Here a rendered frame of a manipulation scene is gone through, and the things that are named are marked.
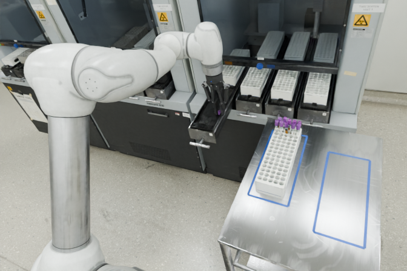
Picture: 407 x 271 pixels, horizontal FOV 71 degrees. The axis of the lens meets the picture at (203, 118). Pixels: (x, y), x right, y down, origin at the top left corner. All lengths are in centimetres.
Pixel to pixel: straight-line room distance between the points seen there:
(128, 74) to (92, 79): 7
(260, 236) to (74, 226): 55
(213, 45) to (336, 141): 61
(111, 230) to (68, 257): 123
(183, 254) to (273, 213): 98
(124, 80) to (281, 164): 65
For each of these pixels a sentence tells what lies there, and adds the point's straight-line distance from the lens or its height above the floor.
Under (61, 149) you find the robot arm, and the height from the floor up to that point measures 123.
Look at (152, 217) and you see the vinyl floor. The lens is 207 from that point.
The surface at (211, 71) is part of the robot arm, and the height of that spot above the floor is 107.
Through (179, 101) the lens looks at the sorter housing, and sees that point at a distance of 163.
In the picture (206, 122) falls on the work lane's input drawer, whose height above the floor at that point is 80.
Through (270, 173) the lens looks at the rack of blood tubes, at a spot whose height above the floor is 88.
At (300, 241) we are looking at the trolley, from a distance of 98.
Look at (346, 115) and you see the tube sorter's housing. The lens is 150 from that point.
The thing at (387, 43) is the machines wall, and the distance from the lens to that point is 257.
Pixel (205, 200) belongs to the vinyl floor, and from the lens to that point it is 204.
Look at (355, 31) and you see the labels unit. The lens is 128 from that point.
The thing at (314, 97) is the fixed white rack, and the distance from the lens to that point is 139.
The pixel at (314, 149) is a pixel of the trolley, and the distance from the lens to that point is 120.
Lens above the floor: 171
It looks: 41 degrees down
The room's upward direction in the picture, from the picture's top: 12 degrees counter-clockwise
